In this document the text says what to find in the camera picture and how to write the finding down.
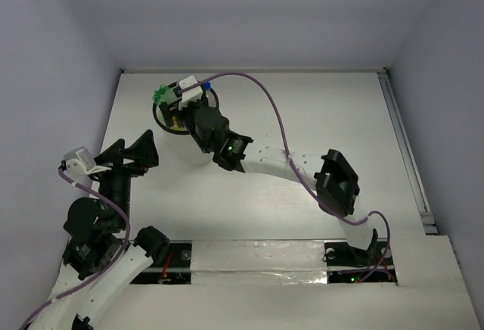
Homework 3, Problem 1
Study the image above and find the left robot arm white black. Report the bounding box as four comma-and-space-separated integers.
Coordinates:
21, 130, 169, 329

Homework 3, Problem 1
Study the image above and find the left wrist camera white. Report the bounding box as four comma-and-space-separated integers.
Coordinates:
64, 146, 110, 176

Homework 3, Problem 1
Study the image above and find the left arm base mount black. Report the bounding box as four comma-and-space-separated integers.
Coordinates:
131, 241, 192, 285

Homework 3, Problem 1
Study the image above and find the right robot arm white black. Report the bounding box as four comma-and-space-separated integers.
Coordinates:
153, 76, 377, 263

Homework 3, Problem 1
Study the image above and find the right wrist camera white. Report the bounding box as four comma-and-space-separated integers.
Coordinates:
178, 75, 206, 111

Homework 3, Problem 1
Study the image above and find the green plastic bottle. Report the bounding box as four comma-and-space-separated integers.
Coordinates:
152, 83, 180, 105

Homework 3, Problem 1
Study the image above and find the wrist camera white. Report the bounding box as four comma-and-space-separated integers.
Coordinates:
178, 75, 206, 111
64, 146, 110, 176

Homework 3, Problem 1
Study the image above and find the white cylindrical bin black rim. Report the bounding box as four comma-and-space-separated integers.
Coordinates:
152, 88, 219, 166

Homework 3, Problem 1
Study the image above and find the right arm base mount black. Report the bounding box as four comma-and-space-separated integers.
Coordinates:
322, 230, 397, 284

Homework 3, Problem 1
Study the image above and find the aluminium rail right edge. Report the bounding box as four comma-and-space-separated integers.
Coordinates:
377, 69, 440, 235

